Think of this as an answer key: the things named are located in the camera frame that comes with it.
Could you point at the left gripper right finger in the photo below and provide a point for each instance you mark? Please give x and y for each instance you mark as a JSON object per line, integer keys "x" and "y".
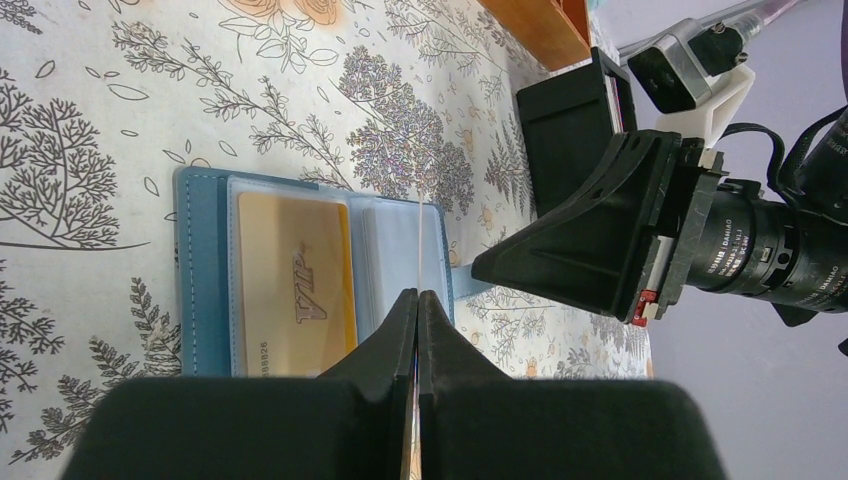
{"x": 479, "y": 423}

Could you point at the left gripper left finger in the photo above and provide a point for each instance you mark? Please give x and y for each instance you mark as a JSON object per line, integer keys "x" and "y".
{"x": 351, "y": 422}

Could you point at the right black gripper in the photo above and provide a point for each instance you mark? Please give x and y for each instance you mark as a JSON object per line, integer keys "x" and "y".
{"x": 590, "y": 251}

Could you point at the blue leather card holder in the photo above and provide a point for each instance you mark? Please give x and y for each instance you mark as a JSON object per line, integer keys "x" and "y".
{"x": 384, "y": 242}

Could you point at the orange compartment tray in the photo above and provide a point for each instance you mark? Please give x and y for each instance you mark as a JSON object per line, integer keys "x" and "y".
{"x": 556, "y": 33}

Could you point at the black card box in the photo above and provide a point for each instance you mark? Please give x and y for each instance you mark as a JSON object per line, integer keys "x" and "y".
{"x": 567, "y": 122}

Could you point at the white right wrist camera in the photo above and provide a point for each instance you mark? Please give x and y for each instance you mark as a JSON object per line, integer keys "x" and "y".
{"x": 696, "y": 75}

